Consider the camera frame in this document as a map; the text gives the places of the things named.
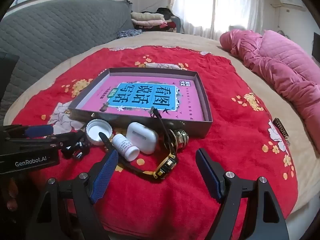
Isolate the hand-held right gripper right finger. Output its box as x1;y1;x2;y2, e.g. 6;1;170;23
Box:
195;148;290;240

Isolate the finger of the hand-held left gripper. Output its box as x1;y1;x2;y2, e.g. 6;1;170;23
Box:
0;124;54;139
6;131;87;153

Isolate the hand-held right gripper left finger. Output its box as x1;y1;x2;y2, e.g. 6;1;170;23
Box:
32;150;119;240

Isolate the red black battery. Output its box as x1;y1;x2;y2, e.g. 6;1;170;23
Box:
61;147;84;160

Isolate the white pill bottle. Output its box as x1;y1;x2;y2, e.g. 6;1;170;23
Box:
112;134;140;162

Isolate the white bottle cap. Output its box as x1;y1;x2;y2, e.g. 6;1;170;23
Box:
86;119;113;146

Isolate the black gold wristwatch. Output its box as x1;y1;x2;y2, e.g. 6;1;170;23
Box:
99;107;178;180

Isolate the brass metal ring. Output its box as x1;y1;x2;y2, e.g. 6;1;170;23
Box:
168;128;189;152

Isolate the white earbuds case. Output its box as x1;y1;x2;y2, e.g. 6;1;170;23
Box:
126;122;159;155

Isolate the grey cardboard box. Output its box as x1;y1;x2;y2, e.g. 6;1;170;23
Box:
68;67;213;139

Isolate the person's left hand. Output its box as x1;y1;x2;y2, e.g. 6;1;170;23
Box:
0;177;19;212

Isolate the red floral blanket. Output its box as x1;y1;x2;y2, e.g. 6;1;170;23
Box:
4;45;299;240

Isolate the pink book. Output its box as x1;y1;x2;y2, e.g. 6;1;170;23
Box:
81;76;204;120

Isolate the grey quilted sofa cover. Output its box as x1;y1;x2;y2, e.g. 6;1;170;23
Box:
0;0;134;119

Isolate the beige bed sheet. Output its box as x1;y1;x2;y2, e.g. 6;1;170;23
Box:
6;31;320;220

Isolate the blue floral cloth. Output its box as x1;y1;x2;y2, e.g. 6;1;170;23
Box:
117;29;143;39

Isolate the pink quilt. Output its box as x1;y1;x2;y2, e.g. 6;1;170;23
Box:
219;29;320;159

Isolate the stack of folded clothes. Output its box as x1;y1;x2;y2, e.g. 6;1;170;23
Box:
131;7;182;33

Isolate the white curtain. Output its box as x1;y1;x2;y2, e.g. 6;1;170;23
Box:
171;0;265;40

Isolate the black television screen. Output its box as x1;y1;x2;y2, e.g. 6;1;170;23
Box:
312;32;320;64

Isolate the white air conditioner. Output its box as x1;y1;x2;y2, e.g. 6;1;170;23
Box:
279;0;307;12

